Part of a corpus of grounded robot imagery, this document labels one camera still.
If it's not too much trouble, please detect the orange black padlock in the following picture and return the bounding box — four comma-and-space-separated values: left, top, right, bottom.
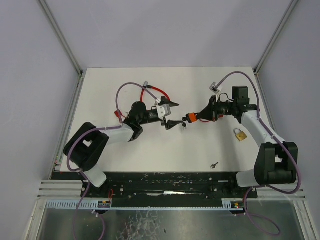
182, 112, 198, 124

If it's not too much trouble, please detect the thick red cable lock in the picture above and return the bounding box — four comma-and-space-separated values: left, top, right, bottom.
140, 81, 170, 102

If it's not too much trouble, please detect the brass padlock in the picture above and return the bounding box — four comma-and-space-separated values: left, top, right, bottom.
233, 128, 248, 142

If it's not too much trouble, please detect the small red padlock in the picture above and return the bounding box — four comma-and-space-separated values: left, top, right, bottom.
114, 110, 126, 118

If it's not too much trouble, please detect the red padlock with thin cable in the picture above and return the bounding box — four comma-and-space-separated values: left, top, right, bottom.
200, 119, 216, 123

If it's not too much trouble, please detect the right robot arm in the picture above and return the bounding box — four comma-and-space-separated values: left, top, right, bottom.
189, 86, 298, 188

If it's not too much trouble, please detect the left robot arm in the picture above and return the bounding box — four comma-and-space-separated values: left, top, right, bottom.
63, 96, 186, 188

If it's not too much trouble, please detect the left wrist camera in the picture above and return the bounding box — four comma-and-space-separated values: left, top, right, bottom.
156, 104, 171, 119

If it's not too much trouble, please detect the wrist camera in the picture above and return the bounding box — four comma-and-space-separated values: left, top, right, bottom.
156, 104, 171, 119
209, 82, 223, 101

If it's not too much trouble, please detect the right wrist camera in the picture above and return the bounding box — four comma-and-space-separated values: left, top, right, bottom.
209, 82, 223, 101

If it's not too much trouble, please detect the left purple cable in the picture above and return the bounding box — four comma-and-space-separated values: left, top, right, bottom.
67, 81, 161, 240

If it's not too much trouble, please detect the purple cable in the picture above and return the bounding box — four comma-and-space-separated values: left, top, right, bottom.
217, 71, 302, 236
67, 81, 161, 240

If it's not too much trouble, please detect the right aluminium frame post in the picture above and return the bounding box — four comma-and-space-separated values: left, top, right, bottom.
253, 0, 300, 75

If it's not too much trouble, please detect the aluminium frame post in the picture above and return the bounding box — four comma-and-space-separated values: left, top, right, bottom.
36, 0, 83, 76
253, 0, 300, 75

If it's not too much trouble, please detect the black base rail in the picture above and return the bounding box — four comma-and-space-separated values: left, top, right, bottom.
81, 172, 248, 209

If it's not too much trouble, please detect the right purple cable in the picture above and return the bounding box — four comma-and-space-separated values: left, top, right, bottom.
217, 71, 302, 236

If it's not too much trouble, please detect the white cable duct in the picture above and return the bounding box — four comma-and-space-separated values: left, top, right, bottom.
46, 199, 112, 210

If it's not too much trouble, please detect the left aluminium frame post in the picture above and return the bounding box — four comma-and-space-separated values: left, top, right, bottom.
36, 0, 83, 76

